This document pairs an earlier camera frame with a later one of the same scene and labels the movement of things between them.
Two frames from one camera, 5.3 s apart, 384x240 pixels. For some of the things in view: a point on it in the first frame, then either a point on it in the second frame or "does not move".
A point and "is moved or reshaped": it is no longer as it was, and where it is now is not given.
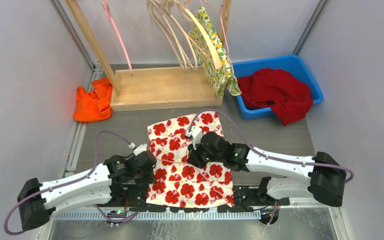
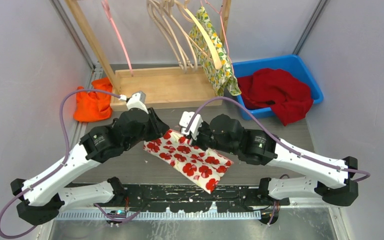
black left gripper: [149, 179] to [158, 127]
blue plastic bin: [290, 63] does not move
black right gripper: [194, 157] to [197, 142]
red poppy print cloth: [177, 184] is moved or reshaped
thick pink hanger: [107, 8] does not move
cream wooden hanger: [217, 56] does not move
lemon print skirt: [223, 81] does not move
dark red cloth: [289, 99] does not move
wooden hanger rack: [133, 88] does not move
